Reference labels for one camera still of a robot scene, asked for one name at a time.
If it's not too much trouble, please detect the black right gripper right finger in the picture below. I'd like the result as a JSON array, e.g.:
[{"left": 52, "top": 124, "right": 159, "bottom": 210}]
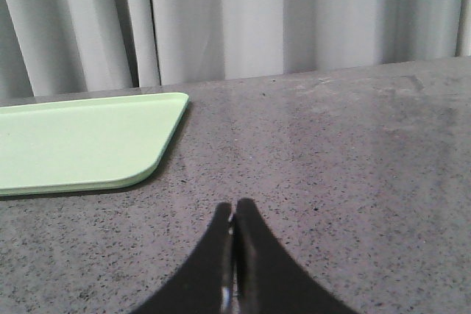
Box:
[{"left": 235, "top": 199, "right": 355, "bottom": 313}]

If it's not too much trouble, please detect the grey pleated curtain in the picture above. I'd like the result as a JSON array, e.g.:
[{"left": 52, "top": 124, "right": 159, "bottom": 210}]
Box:
[{"left": 1, "top": 0, "right": 470, "bottom": 99}]

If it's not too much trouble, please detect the light green rectangular tray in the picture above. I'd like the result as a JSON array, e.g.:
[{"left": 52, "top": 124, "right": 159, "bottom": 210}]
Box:
[{"left": 1, "top": 93, "right": 189, "bottom": 196}]

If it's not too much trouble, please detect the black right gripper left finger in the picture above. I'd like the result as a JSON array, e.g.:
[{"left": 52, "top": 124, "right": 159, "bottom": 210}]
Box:
[{"left": 133, "top": 202, "right": 233, "bottom": 313}]

